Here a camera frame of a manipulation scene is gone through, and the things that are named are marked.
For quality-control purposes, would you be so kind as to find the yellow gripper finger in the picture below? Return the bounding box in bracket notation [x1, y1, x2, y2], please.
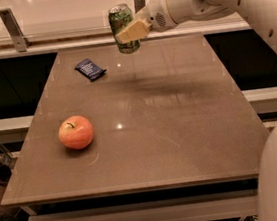
[115, 19, 151, 44]

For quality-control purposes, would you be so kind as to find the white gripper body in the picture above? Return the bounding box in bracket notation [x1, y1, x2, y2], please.
[135, 0, 177, 32]

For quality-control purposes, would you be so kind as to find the green soda can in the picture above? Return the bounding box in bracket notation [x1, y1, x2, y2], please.
[108, 3, 140, 55]

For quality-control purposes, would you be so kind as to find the dark blue rxbar wrapper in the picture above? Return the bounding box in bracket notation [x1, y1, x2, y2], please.
[75, 58, 106, 82]

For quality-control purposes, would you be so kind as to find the red apple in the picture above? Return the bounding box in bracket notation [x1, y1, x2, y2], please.
[58, 116, 94, 150]

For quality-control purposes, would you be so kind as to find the black round stool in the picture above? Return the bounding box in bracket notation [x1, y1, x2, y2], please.
[0, 164, 12, 187]

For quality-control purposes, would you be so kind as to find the middle metal railing bracket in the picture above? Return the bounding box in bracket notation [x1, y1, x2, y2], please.
[134, 0, 146, 12]

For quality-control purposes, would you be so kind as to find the metal railing bracket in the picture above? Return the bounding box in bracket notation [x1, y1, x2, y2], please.
[0, 8, 30, 53]
[134, 0, 146, 12]

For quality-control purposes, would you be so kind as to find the left metal railing bracket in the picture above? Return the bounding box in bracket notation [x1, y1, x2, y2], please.
[0, 8, 30, 53]

